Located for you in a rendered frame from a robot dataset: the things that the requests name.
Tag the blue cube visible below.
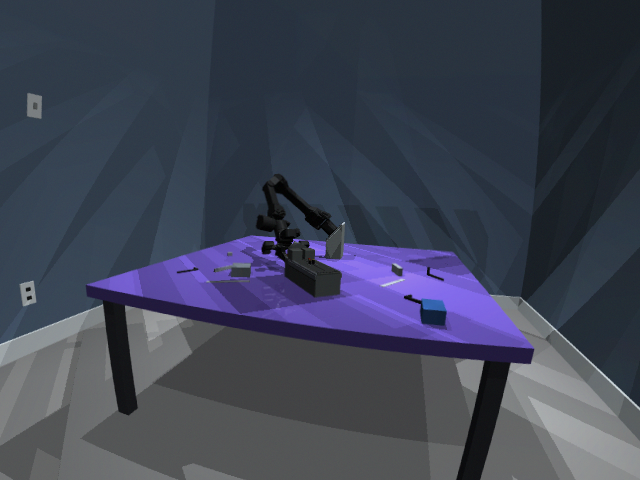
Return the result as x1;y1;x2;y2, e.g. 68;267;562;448
420;298;447;326

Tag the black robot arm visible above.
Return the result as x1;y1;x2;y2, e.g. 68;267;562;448
256;174;339;242

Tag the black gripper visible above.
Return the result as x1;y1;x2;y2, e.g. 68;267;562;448
261;229;310;263

